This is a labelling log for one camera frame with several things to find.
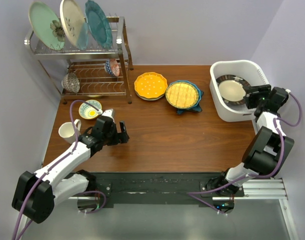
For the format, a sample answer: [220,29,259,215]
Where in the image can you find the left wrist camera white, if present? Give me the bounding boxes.
[97,108,115,122]

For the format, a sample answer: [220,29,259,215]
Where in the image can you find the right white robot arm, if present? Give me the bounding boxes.
[205,84,295,197]

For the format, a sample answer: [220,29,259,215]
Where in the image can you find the yellow woven pattern plate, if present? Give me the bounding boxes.
[165,80,200,109]

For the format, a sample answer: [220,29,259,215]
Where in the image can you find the grey patterned bowl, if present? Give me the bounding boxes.
[61,72,80,94]

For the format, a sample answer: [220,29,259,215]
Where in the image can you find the cream ceramic mug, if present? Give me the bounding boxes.
[58,119,82,144]

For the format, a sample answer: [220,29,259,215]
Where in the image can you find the black rimmed cream plate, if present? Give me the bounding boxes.
[216,74,251,106]

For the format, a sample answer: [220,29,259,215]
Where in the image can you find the dark blue scalloped plate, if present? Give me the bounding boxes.
[176,80,204,115]

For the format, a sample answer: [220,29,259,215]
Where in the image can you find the yellow blue patterned bowl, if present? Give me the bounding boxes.
[78,99,103,120]

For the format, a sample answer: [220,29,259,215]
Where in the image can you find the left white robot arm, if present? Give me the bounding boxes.
[11,116,130,224]

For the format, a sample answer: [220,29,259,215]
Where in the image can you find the metal dish rack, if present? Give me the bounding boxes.
[24,16,134,104]

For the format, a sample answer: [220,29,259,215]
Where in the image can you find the orange dotted plate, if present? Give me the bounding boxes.
[134,72,168,98]

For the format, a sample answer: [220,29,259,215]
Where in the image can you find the blue orange patterned bowl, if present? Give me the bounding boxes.
[104,58,120,77]

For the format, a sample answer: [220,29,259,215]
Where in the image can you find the mint green flower plate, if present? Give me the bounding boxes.
[28,1,65,51]

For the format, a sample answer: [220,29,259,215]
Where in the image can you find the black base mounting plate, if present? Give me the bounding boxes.
[78,170,245,212]

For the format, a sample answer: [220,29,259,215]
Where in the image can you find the cream floral plate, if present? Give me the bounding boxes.
[59,0,86,48]

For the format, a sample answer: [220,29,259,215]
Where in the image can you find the teal scalloped plate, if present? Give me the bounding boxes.
[85,0,113,50]

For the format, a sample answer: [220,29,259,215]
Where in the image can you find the small light blue plate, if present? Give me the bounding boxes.
[76,22,89,50]

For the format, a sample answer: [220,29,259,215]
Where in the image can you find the white plastic bin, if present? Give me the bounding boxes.
[209,60,269,122]

